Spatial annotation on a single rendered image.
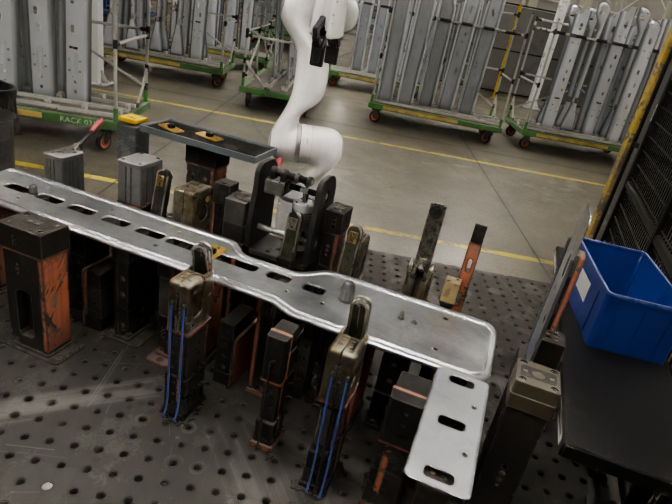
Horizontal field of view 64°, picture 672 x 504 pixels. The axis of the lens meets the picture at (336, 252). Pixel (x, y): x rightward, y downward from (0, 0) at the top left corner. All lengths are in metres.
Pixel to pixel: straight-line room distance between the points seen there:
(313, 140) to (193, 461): 0.96
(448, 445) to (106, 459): 0.68
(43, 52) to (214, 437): 4.72
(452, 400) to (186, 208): 0.83
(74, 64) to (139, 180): 4.06
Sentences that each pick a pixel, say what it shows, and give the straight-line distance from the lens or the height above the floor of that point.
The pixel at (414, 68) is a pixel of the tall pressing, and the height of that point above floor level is 0.80.
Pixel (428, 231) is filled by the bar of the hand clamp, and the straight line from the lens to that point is 1.25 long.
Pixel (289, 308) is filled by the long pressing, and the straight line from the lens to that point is 1.13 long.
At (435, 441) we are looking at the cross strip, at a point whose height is 1.00.
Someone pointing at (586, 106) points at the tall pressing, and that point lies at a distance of 9.30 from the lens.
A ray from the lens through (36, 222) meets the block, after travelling 1.37.
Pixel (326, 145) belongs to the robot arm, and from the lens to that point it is 1.68.
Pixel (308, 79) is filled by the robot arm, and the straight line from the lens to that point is 1.69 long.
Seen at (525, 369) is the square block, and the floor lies 1.06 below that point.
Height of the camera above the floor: 1.60
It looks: 25 degrees down
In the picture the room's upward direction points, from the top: 11 degrees clockwise
